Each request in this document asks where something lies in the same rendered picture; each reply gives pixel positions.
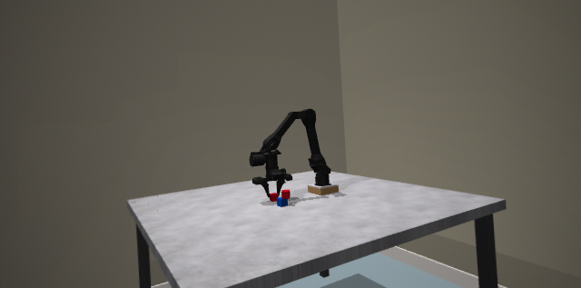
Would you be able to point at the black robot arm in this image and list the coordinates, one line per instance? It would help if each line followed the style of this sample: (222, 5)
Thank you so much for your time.
(317, 161)

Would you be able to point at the blue cube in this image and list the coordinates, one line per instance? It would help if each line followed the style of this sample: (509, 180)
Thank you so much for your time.
(282, 202)

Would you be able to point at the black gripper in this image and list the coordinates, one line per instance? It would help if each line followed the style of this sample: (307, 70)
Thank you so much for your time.
(264, 181)

